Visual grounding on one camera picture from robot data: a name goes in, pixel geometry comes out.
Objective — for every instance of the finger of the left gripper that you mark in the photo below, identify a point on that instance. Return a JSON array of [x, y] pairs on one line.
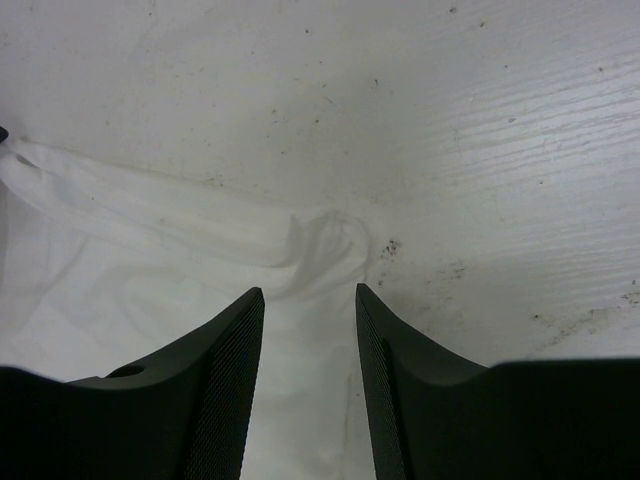
[[2, 134]]

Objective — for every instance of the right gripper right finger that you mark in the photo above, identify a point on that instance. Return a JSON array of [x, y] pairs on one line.
[[433, 414]]

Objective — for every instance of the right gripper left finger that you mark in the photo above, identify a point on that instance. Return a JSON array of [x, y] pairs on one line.
[[181, 412]]

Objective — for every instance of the white tank top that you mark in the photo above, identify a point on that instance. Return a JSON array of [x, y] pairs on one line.
[[103, 264]]

